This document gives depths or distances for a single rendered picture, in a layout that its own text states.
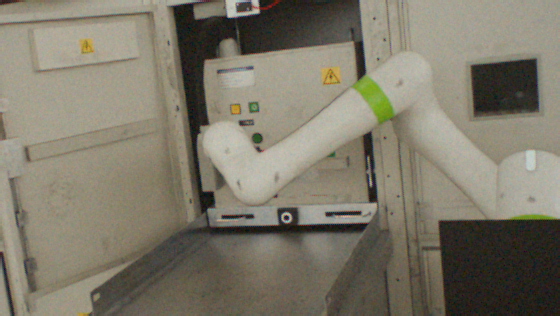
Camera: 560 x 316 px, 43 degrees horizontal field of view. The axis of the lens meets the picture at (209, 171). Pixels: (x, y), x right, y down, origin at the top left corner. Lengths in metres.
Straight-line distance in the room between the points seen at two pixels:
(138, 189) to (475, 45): 1.04
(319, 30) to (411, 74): 1.23
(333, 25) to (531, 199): 1.57
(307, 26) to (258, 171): 1.34
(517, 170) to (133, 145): 1.14
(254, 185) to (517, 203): 0.55
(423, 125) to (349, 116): 0.21
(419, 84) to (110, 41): 0.89
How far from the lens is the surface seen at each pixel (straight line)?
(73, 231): 2.03
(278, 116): 2.15
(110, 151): 2.10
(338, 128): 1.63
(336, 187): 2.15
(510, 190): 1.44
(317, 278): 1.77
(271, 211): 2.20
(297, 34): 2.87
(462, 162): 1.70
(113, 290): 1.77
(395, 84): 1.65
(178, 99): 2.21
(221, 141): 1.65
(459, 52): 1.98
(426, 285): 2.12
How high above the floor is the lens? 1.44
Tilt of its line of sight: 10 degrees down
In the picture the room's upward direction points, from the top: 8 degrees counter-clockwise
